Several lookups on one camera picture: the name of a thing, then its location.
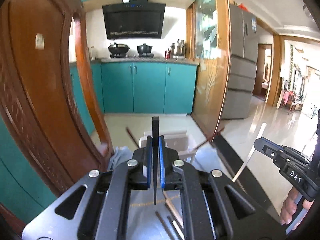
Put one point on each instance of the black range hood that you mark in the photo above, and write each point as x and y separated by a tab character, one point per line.
135	19

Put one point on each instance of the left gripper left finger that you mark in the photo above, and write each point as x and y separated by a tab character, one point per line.
97	206

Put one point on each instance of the white plastic utensil basket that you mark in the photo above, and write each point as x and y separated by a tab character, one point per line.
182	142

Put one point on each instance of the carved wooden chair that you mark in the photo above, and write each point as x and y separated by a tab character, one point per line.
37	102

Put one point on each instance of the teal lower cabinets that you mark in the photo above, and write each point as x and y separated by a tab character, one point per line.
121	87

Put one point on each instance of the person right hand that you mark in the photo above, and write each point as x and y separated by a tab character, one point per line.
289	207

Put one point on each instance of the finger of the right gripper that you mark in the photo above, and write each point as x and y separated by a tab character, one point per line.
271	150

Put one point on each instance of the grey refrigerator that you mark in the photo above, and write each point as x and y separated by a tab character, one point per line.
243	67

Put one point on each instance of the beige wooden chopstick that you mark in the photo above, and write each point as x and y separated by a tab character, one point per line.
173	210

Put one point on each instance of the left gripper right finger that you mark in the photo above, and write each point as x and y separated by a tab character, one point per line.
213	207

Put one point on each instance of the black wok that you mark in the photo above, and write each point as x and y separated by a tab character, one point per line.
118	48

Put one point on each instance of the red thermos bottle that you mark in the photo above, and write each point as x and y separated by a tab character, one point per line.
167	54

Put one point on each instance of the black chopstick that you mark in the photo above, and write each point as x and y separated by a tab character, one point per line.
155	136
164	226

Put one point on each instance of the red-brown chopstick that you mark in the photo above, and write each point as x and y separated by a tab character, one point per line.
209	139

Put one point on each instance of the black cooking pot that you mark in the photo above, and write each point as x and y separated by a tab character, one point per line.
144	49

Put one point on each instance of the stainless steel pot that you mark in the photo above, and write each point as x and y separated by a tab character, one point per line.
178	48

